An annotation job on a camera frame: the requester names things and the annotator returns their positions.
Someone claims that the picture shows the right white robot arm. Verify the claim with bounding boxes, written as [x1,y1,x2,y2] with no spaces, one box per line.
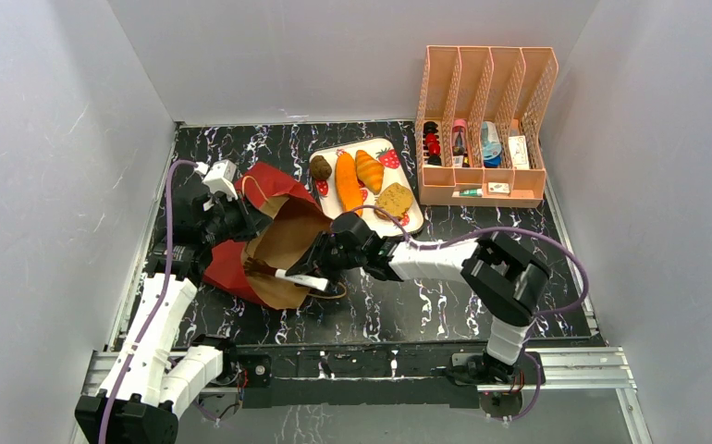
[287,212,550,386]

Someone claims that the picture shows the red brown paper bag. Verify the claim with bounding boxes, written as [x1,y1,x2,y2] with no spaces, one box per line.
[203,162,332,310]

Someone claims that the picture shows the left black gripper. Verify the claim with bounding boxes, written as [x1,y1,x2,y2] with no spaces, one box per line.
[203,189,275,248]

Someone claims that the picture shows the strawberry print tray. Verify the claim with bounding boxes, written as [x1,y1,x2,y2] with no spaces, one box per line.
[309,138,424,237]

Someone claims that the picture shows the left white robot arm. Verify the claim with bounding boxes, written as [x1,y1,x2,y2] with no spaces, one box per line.
[74,176,271,443]

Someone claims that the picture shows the peach desk organizer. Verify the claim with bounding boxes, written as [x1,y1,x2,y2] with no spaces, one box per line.
[415,45,559,208]

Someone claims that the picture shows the tan round fake bread slice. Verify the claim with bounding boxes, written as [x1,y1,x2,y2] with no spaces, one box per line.
[374,183,414,221]

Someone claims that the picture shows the fake bread loaf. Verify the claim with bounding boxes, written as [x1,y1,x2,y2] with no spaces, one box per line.
[355,150,385,194]
[335,152,363,216]

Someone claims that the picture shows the brown round fake bread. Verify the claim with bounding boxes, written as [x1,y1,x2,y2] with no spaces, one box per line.
[309,155,333,181]

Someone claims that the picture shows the pink tube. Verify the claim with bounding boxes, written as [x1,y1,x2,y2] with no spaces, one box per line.
[451,118,470,167]

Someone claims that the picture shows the red black bottle stack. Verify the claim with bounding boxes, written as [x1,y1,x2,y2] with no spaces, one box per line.
[423,121,442,167]

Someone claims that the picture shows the purple cable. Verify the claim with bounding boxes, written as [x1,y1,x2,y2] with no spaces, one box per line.
[97,159,223,444]
[346,204,591,424]

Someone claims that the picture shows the metal tongs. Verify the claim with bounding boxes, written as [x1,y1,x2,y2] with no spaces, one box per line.
[243,258,329,291]

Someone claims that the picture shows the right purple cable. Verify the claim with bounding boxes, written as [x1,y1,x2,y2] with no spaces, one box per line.
[346,204,591,424]

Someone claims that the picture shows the small white card box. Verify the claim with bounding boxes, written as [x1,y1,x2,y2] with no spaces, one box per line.
[487,182,510,195]

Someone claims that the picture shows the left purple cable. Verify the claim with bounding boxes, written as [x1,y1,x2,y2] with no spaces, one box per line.
[97,159,223,444]

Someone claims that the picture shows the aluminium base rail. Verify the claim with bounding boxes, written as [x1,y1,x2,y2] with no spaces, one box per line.
[76,341,651,443]

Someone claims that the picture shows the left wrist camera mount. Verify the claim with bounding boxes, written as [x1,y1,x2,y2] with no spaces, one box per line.
[194,160,239,202]

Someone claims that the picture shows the green white tube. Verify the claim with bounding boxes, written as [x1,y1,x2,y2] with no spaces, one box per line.
[452,188,484,197]

